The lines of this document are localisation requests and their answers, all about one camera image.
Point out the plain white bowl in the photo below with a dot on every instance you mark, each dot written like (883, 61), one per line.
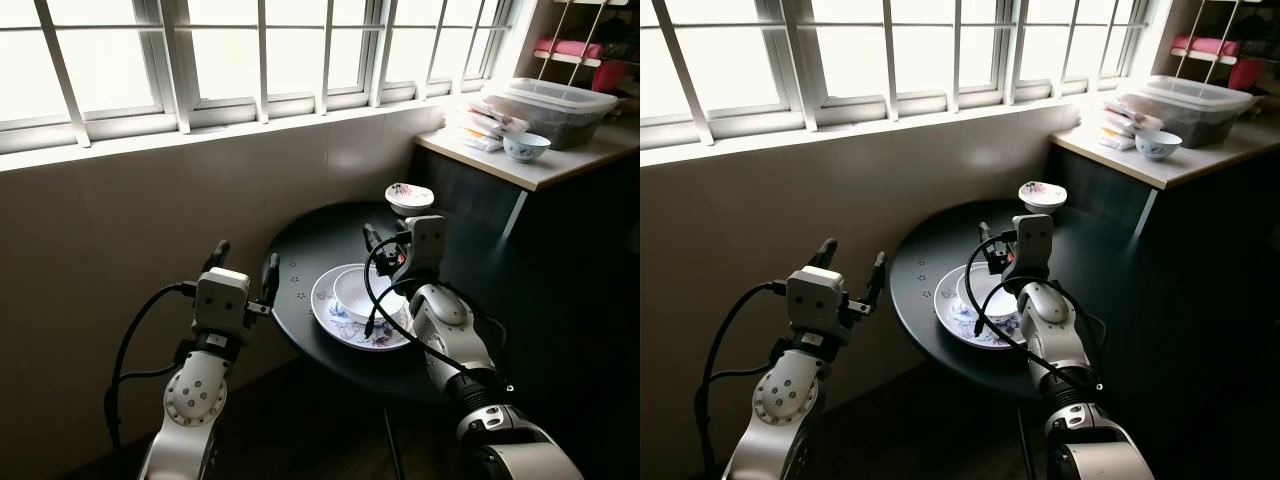
(347, 290)
(990, 300)

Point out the white floral plate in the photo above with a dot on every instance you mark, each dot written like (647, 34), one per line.
(958, 322)
(338, 326)

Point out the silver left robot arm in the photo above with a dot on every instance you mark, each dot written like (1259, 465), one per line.
(195, 397)
(785, 397)

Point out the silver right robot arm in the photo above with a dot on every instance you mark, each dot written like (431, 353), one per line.
(452, 320)
(1050, 320)

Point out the small floral white bowl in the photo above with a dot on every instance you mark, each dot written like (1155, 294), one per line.
(410, 198)
(1043, 197)

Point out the round black table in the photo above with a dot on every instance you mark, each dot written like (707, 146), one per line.
(930, 248)
(310, 240)

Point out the stack of white packets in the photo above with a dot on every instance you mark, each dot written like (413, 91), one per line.
(485, 125)
(1118, 125)

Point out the white bowl with blue pattern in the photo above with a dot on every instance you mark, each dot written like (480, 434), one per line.
(1158, 146)
(527, 147)

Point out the dark cabinet with wooden top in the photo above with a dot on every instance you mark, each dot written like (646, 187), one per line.
(560, 166)
(1200, 160)

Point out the clear plastic storage container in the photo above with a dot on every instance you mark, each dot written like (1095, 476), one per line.
(555, 108)
(1190, 106)

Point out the pink folded towel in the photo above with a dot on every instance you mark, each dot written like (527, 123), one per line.
(568, 48)
(1205, 46)

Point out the white ladder shelf rack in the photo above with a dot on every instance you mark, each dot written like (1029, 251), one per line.
(1212, 58)
(588, 62)

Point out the red object by shelf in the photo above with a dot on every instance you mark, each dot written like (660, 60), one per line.
(612, 78)
(1247, 76)

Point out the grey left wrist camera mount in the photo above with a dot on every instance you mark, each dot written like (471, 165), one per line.
(222, 300)
(815, 298)

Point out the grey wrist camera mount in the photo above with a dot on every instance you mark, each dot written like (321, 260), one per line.
(1033, 238)
(428, 240)
(222, 300)
(815, 298)

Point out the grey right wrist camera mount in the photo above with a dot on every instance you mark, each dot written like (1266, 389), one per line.
(428, 240)
(1033, 238)

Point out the white barred window frame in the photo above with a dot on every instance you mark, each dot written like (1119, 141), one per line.
(178, 60)
(800, 60)

